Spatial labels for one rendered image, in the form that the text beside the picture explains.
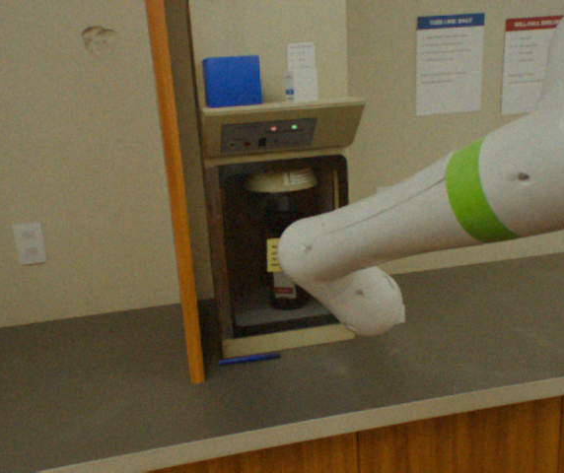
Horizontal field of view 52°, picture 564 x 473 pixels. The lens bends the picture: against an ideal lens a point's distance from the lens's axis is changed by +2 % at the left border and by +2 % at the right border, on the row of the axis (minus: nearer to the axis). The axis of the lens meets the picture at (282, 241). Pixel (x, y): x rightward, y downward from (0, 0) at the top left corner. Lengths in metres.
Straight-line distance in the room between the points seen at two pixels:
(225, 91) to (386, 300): 0.50
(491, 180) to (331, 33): 0.74
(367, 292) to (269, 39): 0.59
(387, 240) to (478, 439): 0.70
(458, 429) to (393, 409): 0.18
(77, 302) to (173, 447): 0.77
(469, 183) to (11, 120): 1.30
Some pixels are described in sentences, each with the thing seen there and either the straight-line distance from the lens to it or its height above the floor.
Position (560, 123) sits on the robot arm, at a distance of 0.58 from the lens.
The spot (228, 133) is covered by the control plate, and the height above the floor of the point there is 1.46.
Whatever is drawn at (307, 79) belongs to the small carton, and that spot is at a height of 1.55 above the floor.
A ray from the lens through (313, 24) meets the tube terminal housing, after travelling 1.27.
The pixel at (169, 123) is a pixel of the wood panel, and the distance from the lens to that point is 1.13.
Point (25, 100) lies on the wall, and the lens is 1.68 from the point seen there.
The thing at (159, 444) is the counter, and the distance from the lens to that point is 1.12.
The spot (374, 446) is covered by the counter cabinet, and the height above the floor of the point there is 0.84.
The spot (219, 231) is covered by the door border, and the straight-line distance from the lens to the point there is 1.25.
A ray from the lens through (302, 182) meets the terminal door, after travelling 1.26.
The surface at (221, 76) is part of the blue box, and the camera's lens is 1.12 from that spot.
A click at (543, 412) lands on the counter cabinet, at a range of 1.39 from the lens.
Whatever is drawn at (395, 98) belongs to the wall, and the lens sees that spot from 1.80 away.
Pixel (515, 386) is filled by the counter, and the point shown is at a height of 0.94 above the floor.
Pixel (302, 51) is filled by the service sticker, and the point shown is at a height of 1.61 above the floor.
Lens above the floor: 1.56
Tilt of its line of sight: 16 degrees down
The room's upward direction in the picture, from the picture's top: 4 degrees counter-clockwise
